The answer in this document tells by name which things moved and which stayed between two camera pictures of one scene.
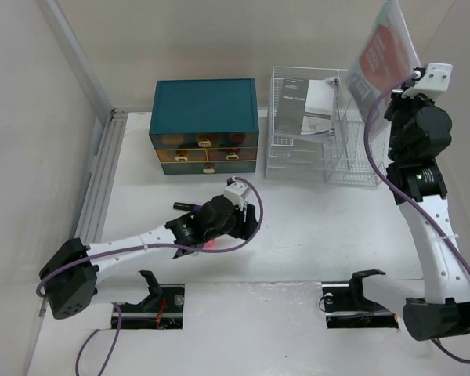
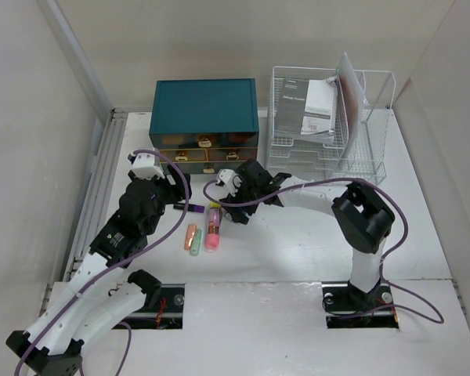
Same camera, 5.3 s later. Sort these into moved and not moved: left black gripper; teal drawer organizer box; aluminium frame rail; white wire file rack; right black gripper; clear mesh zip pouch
Moved: right black gripper; left black gripper; clear mesh zip pouch
Not moved: white wire file rack; aluminium frame rail; teal drawer organizer box
